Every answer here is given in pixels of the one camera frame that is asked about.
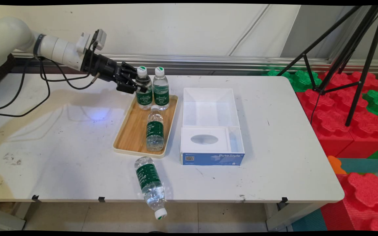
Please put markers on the black tripod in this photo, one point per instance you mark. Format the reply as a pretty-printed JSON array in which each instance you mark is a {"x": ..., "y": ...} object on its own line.
[{"x": 369, "y": 59}]

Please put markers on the wooden tray cream rim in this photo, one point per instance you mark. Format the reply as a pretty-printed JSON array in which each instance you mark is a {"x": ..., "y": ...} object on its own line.
[{"x": 133, "y": 131}]

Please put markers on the white insert with oval hole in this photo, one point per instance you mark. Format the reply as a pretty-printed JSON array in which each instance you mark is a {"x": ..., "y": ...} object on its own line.
[{"x": 189, "y": 144}]

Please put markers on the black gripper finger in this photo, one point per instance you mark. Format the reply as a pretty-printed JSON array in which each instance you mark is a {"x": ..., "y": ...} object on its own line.
[
  {"x": 128, "y": 87},
  {"x": 130, "y": 70}
]

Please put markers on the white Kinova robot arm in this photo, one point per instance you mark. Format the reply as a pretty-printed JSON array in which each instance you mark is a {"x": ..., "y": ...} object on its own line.
[{"x": 57, "y": 49}]

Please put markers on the blue box white inside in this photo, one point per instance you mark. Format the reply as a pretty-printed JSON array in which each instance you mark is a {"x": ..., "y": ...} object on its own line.
[{"x": 208, "y": 113}]

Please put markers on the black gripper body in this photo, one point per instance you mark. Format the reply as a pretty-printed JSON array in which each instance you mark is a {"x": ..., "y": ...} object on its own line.
[{"x": 105, "y": 68}]

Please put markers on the large red foam block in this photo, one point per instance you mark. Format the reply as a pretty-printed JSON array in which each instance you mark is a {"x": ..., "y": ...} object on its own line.
[{"x": 333, "y": 121}]

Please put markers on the dark brown board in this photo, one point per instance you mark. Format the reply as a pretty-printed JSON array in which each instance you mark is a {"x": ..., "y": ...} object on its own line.
[{"x": 0, "y": 73}]

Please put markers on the white table leg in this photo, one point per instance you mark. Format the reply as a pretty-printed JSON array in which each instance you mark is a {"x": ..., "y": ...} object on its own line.
[
  {"x": 8, "y": 219},
  {"x": 294, "y": 213}
]

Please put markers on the teal foam mat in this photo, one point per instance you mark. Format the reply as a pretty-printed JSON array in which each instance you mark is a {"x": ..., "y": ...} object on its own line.
[
  {"x": 363, "y": 165},
  {"x": 308, "y": 221}
]

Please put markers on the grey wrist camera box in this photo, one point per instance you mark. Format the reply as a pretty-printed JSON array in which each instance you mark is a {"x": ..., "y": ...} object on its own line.
[{"x": 98, "y": 39}]

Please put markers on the clear water bottle green label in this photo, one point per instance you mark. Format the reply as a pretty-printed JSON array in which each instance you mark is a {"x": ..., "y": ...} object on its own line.
[
  {"x": 161, "y": 95},
  {"x": 148, "y": 178},
  {"x": 144, "y": 96},
  {"x": 155, "y": 129}
]

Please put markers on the orange foam piece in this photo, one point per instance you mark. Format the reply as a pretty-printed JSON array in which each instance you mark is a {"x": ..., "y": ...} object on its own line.
[{"x": 336, "y": 165}]

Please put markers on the aluminium wall rail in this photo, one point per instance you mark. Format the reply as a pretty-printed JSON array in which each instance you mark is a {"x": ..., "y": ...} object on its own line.
[{"x": 208, "y": 60}]

